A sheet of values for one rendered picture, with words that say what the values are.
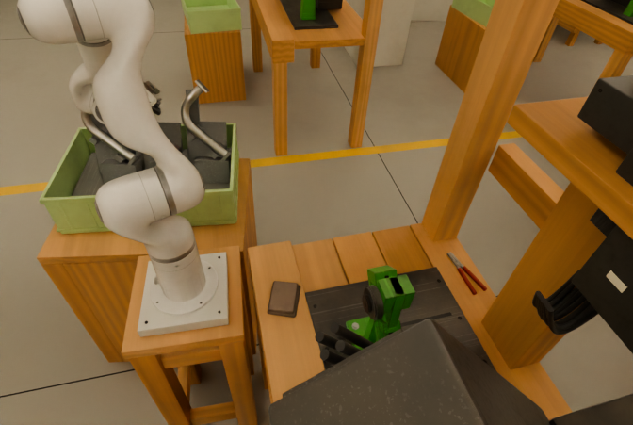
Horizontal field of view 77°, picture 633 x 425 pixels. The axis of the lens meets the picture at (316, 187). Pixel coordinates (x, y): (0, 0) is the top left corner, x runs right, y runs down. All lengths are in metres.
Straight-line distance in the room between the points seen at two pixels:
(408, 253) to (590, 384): 1.36
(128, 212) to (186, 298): 0.36
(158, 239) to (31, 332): 1.55
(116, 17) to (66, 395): 1.73
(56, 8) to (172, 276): 0.64
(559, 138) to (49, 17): 0.89
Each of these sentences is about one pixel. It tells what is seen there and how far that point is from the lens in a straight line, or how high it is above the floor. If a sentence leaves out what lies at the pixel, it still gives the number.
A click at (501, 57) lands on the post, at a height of 1.52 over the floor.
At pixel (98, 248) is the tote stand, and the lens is 1.57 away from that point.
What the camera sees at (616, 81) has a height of 1.63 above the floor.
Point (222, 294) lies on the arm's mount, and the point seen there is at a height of 0.89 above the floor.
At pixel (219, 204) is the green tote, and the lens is 1.43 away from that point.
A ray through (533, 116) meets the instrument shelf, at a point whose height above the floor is 1.54.
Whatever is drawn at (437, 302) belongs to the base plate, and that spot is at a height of 0.90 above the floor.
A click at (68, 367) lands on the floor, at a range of 2.31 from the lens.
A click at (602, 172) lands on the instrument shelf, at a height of 1.54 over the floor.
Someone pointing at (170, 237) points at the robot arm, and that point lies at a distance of 1.03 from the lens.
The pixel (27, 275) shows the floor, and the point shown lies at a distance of 2.73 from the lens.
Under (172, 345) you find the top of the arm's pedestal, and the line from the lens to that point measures 1.21.
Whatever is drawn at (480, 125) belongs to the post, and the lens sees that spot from 1.12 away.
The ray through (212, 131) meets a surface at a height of 1.00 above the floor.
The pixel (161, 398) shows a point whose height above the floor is 0.51.
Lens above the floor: 1.90
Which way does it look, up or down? 42 degrees down
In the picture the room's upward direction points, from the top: 4 degrees clockwise
